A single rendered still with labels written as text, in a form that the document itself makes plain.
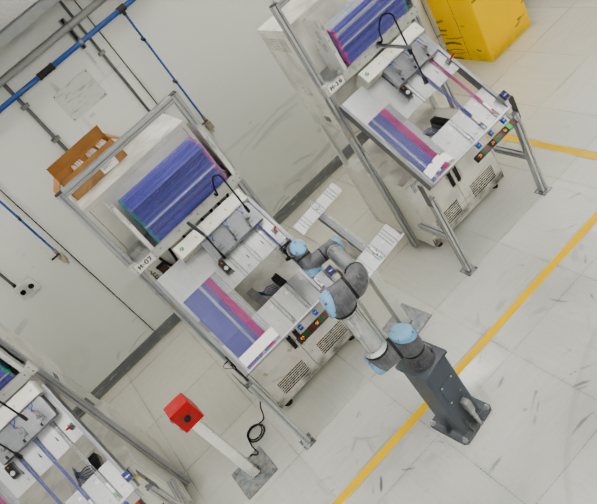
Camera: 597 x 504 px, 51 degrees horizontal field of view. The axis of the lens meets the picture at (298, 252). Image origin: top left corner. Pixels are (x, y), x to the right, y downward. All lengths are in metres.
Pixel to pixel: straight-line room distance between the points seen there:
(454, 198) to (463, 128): 0.60
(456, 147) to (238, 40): 2.03
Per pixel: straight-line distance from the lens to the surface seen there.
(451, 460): 3.36
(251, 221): 3.39
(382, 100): 3.74
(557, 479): 3.18
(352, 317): 2.65
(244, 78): 5.00
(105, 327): 5.11
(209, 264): 3.41
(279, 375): 3.82
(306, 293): 3.33
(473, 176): 4.25
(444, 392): 3.11
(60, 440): 3.48
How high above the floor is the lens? 2.84
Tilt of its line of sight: 35 degrees down
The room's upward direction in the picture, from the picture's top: 38 degrees counter-clockwise
